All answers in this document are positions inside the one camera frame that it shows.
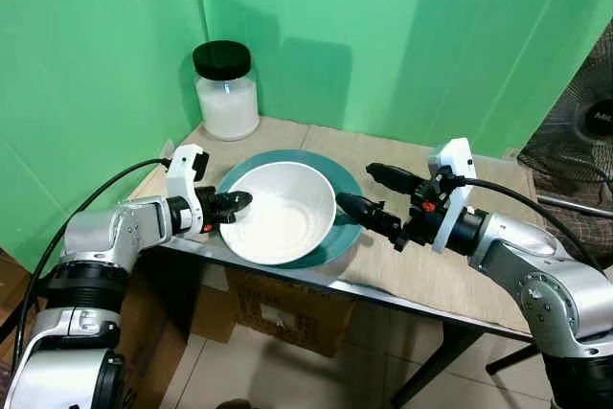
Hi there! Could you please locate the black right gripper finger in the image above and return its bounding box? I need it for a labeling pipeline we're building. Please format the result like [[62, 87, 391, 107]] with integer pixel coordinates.
[[365, 163, 430, 196], [335, 193, 411, 253]]

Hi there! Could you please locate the white bowl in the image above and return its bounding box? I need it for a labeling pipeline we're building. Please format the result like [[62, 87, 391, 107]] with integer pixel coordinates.
[[218, 161, 339, 266]]

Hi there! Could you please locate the teal plate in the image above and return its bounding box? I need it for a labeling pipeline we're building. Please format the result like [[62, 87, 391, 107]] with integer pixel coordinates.
[[216, 148, 366, 271]]

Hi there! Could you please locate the beige table mat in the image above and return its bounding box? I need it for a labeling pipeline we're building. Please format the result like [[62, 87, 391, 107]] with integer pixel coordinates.
[[129, 117, 576, 336]]

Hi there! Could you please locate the black-lidded jar of white powder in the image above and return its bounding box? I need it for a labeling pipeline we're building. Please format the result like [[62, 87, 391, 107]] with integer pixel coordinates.
[[193, 40, 261, 142]]

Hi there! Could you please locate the small printed cardboard box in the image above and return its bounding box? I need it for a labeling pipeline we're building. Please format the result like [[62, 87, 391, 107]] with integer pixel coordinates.
[[226, 266, 358, 360]]

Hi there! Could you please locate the large cardboard box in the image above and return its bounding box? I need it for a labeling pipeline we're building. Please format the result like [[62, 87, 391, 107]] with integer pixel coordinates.
[[117, 248, 237, 409]]

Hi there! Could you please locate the brown checkered stool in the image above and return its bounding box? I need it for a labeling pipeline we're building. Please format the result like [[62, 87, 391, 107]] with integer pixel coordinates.
[[522, 155, 613, 262]]

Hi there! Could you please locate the black electric fan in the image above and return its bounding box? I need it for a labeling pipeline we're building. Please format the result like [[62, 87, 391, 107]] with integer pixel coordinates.
[[517, 21, 613, 219]]

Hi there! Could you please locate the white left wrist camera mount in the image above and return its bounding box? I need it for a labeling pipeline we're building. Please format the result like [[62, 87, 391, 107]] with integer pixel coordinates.
[[166, 144, 213, 238]]

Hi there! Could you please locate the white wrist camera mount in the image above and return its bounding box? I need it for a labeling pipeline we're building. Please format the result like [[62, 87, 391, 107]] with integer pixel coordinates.
[[166, 144, 213, 238], [426, 138, 478, 255]]

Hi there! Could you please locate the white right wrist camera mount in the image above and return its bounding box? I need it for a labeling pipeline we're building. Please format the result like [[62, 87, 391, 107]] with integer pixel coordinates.
[[426, 138, 478, 255]]

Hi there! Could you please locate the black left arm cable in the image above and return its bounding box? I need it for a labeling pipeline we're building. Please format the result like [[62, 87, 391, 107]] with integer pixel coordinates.
[[8, 157, 173, 338]]

